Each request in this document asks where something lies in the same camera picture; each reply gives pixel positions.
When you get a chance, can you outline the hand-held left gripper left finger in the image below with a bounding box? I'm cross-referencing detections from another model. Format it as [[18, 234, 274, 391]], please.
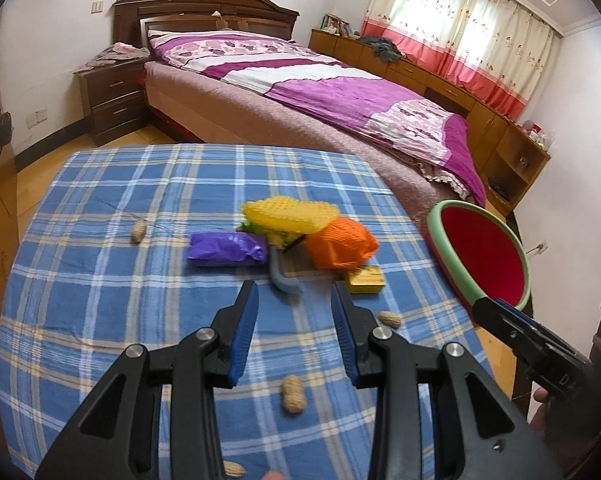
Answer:
[[34, 280, 260, 480]]

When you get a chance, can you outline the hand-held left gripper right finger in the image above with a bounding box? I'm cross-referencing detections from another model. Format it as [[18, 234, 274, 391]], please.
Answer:
[[329, 281, 564, 480]]

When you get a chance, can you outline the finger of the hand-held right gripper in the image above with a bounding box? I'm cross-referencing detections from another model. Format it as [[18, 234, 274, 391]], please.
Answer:
[[473, 297, 549, 361]]

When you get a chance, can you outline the small yellow box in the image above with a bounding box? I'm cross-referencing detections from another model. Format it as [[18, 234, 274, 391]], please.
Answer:
[[347, 265, 385, 295]]

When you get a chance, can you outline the grey curved plastic piece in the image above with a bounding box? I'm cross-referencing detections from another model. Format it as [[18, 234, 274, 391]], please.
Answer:
[[267, 250, 309, 294]]

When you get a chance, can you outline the red bin green rim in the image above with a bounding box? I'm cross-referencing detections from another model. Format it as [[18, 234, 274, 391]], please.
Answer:
[[427, 200, 531, 313]]

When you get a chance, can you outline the purple plastic bag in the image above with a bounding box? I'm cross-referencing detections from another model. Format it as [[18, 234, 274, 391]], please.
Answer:
[[186, 231, 268, 267]]

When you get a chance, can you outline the orange foam fruit net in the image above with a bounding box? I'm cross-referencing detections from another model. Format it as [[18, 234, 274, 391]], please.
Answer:
[[305, 217, 380, 270]]

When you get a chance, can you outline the yellow foam fruit net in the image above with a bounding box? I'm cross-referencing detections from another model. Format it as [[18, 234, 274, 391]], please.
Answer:
[[243, 198, 340, 236]]

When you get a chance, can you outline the person's right hand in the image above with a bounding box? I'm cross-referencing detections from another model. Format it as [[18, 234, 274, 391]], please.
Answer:
[[531, 388, 601, 480]]

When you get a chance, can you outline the blue plaid tablecloth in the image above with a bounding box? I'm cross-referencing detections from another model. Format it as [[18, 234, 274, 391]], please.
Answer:
[[0, 142, 496, 480]]

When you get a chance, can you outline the long wooden cabinet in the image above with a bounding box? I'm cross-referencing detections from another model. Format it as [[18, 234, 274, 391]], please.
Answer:
[[309, 28, 551, 211]]

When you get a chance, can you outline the mauve bed sheet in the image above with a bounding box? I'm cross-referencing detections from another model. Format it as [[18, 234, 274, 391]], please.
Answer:
[[144, 60, 474, 233]]

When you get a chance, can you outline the purple floral quilt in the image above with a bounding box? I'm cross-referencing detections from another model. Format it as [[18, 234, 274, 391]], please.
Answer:
[[147, 29, 486, 201]]

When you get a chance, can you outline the dark wooden nightstand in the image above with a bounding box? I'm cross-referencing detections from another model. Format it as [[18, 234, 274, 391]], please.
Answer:
[[74, 55, 148, 148]]

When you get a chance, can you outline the grey clothes pile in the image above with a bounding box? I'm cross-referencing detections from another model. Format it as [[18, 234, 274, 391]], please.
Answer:
[[358, 35, 404, 63]]

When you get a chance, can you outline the white curtain red hem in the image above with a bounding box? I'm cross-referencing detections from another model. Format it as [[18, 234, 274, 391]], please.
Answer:
[[361, 0, 554, 121]]

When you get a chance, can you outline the pink clothes pile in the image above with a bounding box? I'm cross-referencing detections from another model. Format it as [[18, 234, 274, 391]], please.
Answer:
[[75, 42, 151, 73]]

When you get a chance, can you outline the row of books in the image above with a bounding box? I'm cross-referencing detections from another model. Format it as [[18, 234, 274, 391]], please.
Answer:
[[321, 14, 352, 37]]

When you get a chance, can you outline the dark wooden bed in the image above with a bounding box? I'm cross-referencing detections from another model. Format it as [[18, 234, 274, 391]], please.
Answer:
[[112, 0, 486, 206]]

